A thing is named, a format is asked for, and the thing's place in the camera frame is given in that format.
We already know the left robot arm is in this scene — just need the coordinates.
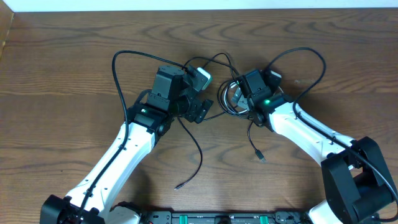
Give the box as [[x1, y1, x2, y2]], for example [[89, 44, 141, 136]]
[[40, 65, 213, 223]]

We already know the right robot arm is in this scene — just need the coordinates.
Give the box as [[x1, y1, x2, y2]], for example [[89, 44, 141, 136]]
[[235, 70, 397, 223]]

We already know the left camera cable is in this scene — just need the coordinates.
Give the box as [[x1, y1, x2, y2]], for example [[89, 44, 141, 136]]
[[74, 50, 190, 224]]

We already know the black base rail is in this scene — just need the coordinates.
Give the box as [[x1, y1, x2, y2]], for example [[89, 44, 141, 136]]
[[105, 210, 315, 224]]

